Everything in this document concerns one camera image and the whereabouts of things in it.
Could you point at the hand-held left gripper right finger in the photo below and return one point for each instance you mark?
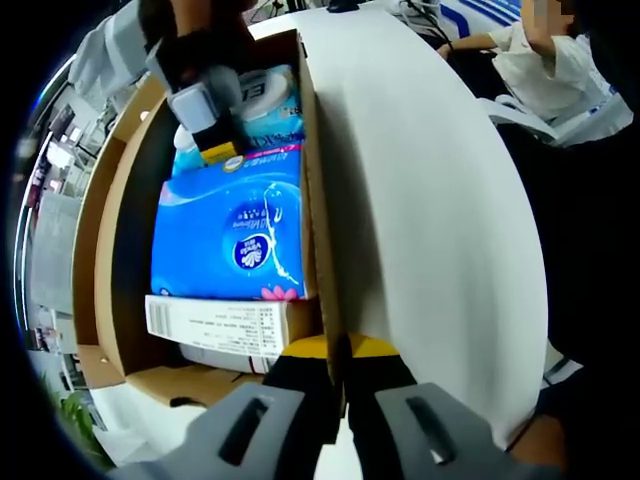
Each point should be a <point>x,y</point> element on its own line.
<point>392,435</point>

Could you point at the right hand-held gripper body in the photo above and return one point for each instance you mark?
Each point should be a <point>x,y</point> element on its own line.
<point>200,57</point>

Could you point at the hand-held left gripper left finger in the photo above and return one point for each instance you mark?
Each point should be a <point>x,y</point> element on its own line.
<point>200,440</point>

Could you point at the light blue wet wipes pack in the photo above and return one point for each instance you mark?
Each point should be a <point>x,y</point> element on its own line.
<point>275,120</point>

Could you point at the white medicine carton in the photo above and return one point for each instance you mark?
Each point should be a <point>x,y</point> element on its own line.
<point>210,320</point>

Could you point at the blue soft tissue pack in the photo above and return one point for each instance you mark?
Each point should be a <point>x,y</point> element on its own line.
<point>210,235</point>

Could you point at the brown cardboard shoe box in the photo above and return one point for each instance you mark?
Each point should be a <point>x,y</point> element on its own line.
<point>85,280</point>

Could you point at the green potted plant white pot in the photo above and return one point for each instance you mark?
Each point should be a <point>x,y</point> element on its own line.
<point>75,415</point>

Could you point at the black computer mouse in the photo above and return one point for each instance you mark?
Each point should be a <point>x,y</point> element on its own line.
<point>344,7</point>

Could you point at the grey partition panel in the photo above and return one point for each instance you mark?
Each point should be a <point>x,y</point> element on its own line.
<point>55,250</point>

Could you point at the person's black shirt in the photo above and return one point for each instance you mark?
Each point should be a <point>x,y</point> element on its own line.
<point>590,250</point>

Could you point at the white chair armrest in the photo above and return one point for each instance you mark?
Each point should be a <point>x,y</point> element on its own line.
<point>520,120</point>

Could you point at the blue wall poster board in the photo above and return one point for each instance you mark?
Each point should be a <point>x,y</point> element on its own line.
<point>480,10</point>

